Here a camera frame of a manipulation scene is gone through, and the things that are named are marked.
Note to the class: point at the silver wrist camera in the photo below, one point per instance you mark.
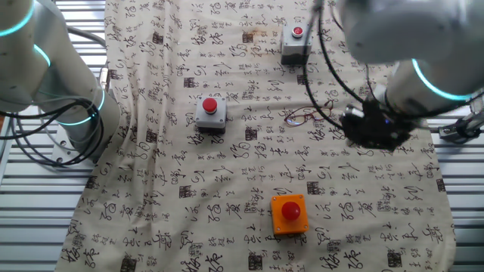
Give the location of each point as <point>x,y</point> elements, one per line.
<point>353,112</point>

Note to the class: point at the grey box flat red button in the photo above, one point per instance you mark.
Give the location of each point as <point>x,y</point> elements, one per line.
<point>295,47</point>

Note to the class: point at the brown thin-frame glasses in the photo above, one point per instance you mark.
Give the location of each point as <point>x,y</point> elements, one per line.
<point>308,115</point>

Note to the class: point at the orange box red mushroom button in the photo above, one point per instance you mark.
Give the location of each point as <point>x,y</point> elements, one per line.
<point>281,223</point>

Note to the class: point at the beige calligraphy print tablecloth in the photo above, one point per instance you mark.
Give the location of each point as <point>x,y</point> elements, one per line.
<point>227,170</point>

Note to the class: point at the silver depth camera with mount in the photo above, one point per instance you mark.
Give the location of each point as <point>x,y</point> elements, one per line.
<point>463,128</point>

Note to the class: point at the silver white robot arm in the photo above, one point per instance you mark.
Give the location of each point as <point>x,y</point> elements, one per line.
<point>38,56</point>

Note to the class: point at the silver base mounting plate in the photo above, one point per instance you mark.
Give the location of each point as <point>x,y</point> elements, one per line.
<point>60,149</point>

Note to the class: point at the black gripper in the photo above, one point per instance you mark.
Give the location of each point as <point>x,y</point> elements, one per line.
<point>382,121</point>

